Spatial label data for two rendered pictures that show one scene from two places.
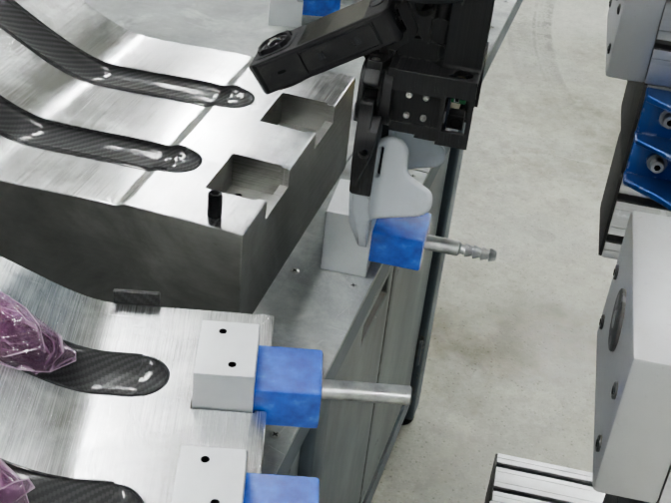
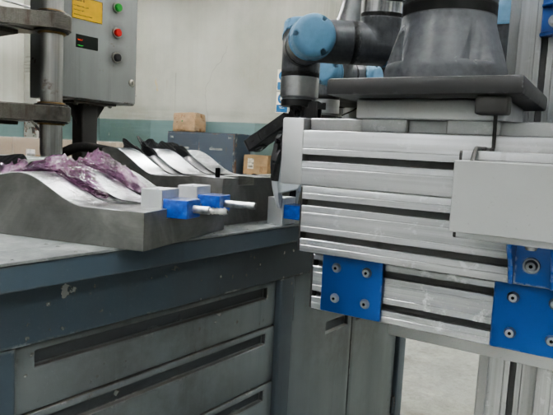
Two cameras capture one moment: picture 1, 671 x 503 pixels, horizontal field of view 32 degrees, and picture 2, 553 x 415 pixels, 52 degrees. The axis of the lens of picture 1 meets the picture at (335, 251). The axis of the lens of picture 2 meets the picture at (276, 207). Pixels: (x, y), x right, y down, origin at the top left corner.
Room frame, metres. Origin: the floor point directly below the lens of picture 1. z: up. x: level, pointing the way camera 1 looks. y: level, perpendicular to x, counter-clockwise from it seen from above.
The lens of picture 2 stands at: (-0.29, -0.44, 0.95)
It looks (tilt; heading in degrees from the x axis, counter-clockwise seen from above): 6 degrees down; 23
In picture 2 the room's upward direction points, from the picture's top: 3 degrees clockwise
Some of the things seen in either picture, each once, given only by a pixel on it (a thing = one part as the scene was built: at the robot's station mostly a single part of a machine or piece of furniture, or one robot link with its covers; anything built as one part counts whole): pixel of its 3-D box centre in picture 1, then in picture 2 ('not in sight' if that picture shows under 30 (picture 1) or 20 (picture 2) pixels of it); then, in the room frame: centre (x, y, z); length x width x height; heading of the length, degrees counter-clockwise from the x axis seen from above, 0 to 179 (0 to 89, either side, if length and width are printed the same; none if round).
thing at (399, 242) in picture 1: (412, 239); (302, 212); (0.76, -0.06, 0.83); 0.13 x 0.05 x 0.05; 81
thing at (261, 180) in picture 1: (247, 199); (237, 186); (0.72, 0.07, 0.87); 0.05 x 0.05 x 0.04; 76
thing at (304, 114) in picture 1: (296, 133); not in sight; (0.82, 0.04, 0.87); 0.05 x 0.05 x 0.04; 76
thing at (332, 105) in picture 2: not in sight; (325, 108); (1.21, 0.06, 1.07); 0.08 x 0.08 x 0.05
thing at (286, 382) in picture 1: (304, 387); (219, 202); (0.54, 0.01, 0.86); 0.13 x 0.05 x 0.05; 93
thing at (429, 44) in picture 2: not in sight; (446, 48); (0.47, -0.35, 1.09); 0.15 x 0.15 x 0.10
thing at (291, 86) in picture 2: not in sight; (299, 90); (0.76, -0.04, 1.07); 0.08 x 0.08 x 0.05
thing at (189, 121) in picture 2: not in sight; (189, 122); (7.10, 4.17, 1.26); 0.42 x 0.33 x 0.29; 86
